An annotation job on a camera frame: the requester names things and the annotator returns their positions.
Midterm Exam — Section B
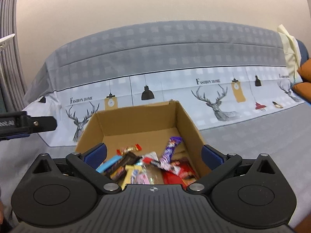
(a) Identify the light blue snack bar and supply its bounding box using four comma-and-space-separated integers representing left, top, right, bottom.
96, 155, 122, 174

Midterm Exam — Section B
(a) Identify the black chocolate bar packet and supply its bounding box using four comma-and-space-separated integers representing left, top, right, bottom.
103, 152, 141, 182

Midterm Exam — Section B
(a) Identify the red coffee drink pouch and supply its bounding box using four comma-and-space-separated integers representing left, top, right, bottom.
162, 157, 197, 190

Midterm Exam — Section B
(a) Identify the yellow orange candy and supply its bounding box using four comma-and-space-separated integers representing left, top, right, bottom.
121, 165, 142, 190

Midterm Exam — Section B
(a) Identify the red clear candy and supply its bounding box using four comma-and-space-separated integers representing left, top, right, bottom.
116, 144, 142, 156

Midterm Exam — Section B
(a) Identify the purple cartoon snack packet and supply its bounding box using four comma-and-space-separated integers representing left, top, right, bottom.
159, 136, 182, 171

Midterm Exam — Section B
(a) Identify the red white stick sachet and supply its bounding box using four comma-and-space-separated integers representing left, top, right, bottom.
141, 151, 164, 169

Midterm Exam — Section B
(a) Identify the clear pastel candy bag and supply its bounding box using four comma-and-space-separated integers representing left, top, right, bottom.
131, 165, 164, 185

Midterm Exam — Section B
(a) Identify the grey curtain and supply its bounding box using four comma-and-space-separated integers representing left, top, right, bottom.
1, 0, 26, 112

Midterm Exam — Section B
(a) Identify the brown cardboard box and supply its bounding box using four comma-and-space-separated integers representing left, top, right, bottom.
75, 101, 211, 178

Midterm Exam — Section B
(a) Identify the grey deer print sofa cover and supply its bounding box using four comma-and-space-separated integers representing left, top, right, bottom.
1, 21, 310, 227

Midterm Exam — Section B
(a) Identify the orange cushion lower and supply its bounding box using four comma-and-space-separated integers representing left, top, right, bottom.
292, 82, 311, 103

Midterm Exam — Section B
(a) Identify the orange cushion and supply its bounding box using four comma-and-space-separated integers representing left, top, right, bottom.
292, 82, 311, 103
297, 59, 311, 82

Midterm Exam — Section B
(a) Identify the orange cushion upper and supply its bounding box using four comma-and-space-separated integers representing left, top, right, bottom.
297, 59, 311, 82

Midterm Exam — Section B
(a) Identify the cream yellow cloth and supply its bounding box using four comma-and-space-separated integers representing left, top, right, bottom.
277, 24, 303, 85

